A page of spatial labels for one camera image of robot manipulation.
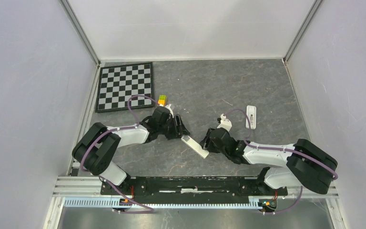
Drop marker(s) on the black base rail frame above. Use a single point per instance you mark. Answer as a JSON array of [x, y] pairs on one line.
[[198, 190]]

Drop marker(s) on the white remote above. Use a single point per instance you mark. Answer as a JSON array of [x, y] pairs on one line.
[[196, 147]]

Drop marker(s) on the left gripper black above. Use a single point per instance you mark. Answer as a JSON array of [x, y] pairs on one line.
[[179, 130]]

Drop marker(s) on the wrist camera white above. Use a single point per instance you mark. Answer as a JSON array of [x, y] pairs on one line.
[[170, 107], [224, 123]]

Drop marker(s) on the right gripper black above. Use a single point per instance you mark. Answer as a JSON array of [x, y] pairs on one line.
[[207, 143]]

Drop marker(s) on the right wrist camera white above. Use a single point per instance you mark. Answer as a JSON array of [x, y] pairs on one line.
[[224, 123]]

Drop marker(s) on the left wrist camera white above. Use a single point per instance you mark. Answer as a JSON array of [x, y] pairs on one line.
[[170, 107]]

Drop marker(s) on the black white chessboard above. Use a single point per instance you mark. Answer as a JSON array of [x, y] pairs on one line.
[[118, 83]]

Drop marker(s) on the white remote control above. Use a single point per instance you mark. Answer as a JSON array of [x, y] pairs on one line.
[[251, 115]]

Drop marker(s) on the green yellow orange brick stack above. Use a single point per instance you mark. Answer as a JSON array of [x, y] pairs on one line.
[[162, 100]]

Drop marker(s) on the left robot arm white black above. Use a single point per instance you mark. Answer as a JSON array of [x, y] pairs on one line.
[[97, 147]]

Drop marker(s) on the white cable duct comb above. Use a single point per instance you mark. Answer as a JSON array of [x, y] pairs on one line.
[[119, 203]]

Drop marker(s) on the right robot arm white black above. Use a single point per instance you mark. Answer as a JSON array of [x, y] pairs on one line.
[[298, 164]]

